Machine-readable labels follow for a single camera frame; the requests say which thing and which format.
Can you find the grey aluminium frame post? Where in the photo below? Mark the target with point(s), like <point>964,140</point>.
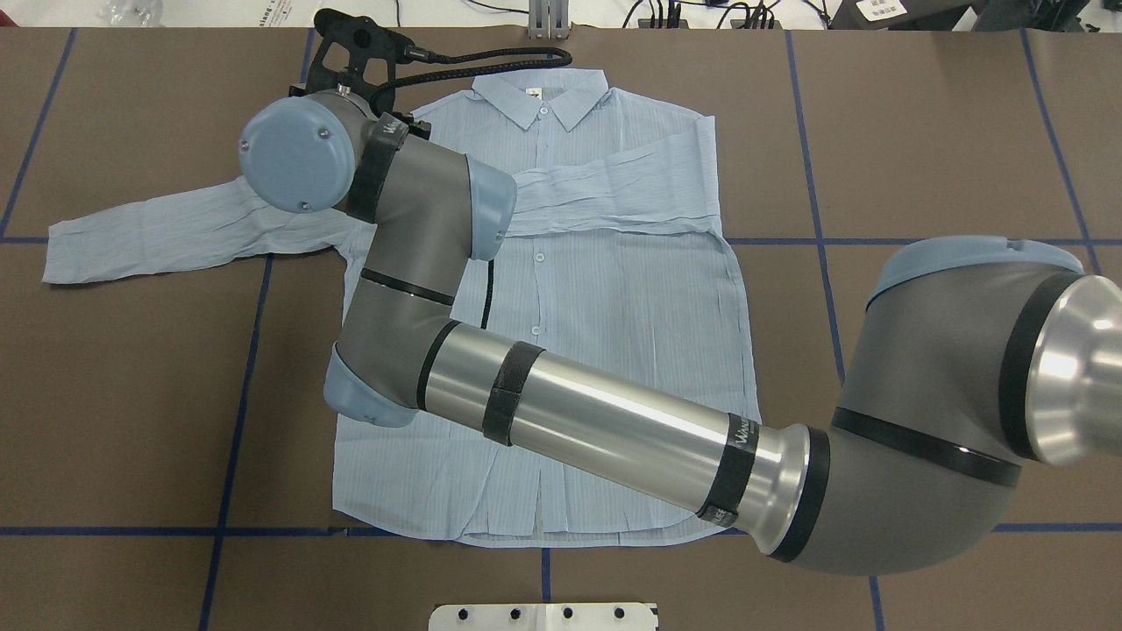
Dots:
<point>549,19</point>

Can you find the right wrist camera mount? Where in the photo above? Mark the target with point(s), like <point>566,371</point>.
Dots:
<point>364,41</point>

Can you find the clear plastic bag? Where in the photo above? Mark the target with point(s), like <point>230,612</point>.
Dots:
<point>132,13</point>

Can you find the light blue button shirt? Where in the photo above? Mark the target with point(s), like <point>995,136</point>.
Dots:
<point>614,258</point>

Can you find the black box with label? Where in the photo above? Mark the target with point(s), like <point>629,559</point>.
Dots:
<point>924,16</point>

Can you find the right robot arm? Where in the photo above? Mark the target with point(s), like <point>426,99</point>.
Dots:
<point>977,354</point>

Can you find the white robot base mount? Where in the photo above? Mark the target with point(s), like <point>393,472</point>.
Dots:
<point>546,616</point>

